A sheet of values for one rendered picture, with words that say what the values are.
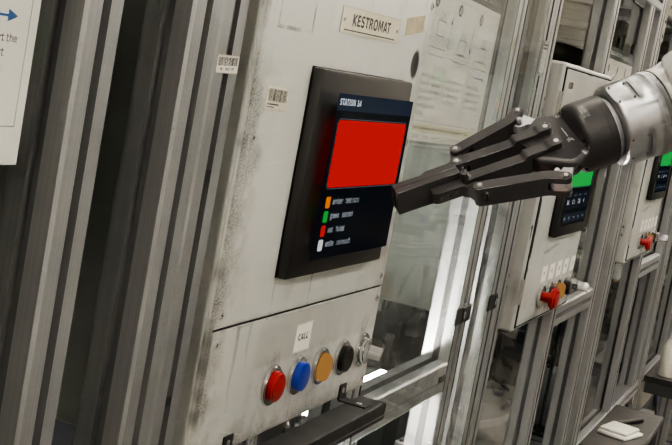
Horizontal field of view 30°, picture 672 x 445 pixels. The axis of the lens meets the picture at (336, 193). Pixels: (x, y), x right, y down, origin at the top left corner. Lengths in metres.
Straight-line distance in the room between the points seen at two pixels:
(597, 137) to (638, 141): 0.04
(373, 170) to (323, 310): 0.16
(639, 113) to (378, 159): 0.27
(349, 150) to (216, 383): 0.26
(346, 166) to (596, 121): 0.27
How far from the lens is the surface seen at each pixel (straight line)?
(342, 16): 1.20
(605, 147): 1.31
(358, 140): 1.23
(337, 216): 1.22
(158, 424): 1.07
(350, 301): 1.38
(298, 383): 1.27
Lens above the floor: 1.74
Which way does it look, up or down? 6 degrees down
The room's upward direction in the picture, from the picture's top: 10 degrees clockwise
